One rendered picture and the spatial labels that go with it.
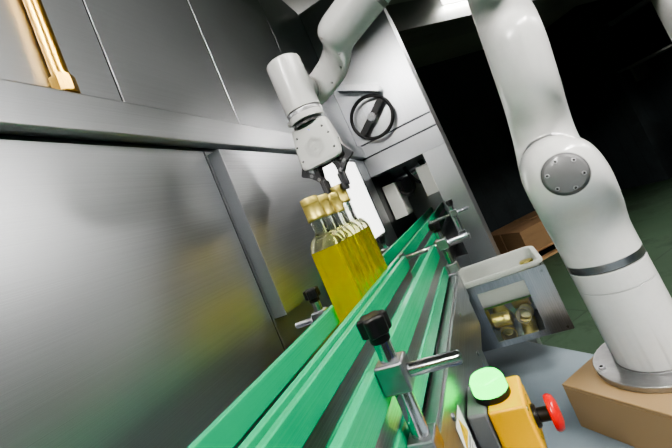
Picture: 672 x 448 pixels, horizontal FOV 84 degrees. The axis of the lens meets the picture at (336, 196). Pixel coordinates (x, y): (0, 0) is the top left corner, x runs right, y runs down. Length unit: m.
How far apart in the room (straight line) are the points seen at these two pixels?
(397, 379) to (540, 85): 0.55
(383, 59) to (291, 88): 1.05
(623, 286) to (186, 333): 0.67
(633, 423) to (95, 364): 0.77
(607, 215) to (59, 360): 0.75
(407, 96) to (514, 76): 1.11
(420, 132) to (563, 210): 1.17
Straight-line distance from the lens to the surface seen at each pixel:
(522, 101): 0.75
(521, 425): 0.54
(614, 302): 0.78
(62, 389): 0.49
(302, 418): 0.39
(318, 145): 0.84
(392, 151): 1.79
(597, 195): 0.69
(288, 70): 0.88
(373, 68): 1.87
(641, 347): 0.81
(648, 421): 0.81
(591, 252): 0.75
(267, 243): 0.75
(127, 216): 0.59
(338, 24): 0.84
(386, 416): 0.37
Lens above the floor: 1.26
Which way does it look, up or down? 4 degrees up
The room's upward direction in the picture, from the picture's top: 23 degrees counter-clockwise
